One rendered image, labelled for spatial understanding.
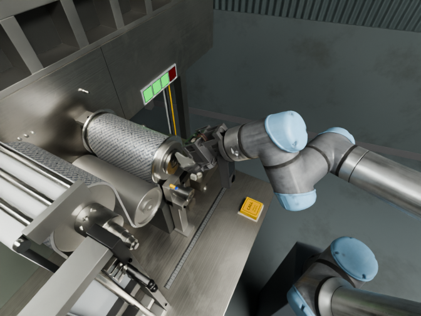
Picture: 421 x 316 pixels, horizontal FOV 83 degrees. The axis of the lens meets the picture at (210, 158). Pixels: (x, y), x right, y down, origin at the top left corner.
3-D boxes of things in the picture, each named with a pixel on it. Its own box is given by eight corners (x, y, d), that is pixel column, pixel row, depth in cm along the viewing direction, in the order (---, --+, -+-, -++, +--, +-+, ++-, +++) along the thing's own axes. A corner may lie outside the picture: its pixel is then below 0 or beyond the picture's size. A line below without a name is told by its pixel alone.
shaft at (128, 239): (133, 257, 43) (128, 251, 41) (108, 241, 45) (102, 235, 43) (144, 241, 45) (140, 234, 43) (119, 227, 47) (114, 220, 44)
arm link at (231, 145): (264, 143, 53) (250, 168, 48) (247, 147, 56) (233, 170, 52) (246, 116, 50) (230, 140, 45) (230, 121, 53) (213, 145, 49)
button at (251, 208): (255, 220, 93) (257, 217, 91) (239, 212, 95) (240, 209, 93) (262, 206, 97) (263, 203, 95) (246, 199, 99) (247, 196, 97)
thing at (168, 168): (170, 152, 62) (183, 148, 69) (163, 150, 63) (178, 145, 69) (164, 178, 64) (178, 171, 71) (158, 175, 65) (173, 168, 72)
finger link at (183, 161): (168, 152, 66) (190, 144, 60) (181, 167, 68) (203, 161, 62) (162, 158, 64) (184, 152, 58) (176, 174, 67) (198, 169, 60)
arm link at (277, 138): (300, 162, 40) (282, 116, 38) (248, 169, 48) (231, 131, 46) (314, 143, 45) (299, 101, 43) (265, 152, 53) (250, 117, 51)
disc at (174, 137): (157, 194, 69) (146, 161, 57) (156, 192, 69) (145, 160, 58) (185, 158, 77) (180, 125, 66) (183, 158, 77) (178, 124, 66)
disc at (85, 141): (94, 162, 76) (74, 128, 65) (93, 162, 76) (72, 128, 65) (125, 134, 85) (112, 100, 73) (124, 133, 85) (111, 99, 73)
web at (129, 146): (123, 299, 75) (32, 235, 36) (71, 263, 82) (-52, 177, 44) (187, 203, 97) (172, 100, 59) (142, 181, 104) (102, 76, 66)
